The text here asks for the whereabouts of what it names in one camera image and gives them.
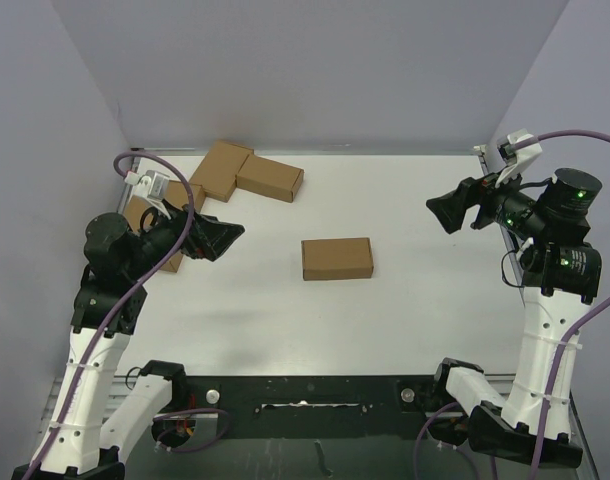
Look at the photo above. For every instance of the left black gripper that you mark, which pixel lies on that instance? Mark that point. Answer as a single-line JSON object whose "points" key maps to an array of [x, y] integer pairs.
{"points": [[211, 236]]}

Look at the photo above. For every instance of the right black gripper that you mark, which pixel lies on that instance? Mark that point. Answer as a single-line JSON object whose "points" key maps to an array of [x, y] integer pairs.
{"points": [[451, 208]]}

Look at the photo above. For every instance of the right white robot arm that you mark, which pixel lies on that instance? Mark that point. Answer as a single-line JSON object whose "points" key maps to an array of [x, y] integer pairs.
{"points": [[560, 280]]}

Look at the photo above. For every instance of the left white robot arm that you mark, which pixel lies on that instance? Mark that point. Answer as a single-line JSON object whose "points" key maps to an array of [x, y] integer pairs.
{"points": [[82, 441]]}

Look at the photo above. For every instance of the square folded cardboard box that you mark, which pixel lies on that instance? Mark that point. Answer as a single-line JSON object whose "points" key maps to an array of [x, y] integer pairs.
{"points": [[218, 170]]}

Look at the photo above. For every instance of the long folded cardboard box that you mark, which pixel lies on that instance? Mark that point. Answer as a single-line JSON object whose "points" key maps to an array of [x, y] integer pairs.
{"points": [[270, 178]]}

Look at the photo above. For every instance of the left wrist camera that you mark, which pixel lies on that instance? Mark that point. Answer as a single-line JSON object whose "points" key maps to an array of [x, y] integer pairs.
{"points": [[151, 187]]}

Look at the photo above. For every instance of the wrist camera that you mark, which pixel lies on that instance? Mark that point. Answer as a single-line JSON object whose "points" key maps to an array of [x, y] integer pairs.
{"points": [[519, 150], [151, 187]]}

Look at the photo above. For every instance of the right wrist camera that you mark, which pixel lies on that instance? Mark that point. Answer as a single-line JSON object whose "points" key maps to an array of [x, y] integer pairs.
{"points": [[519, 150]]}

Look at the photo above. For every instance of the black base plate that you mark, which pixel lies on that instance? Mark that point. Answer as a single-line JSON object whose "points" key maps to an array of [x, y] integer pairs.
{"points": [[317, 407]]}

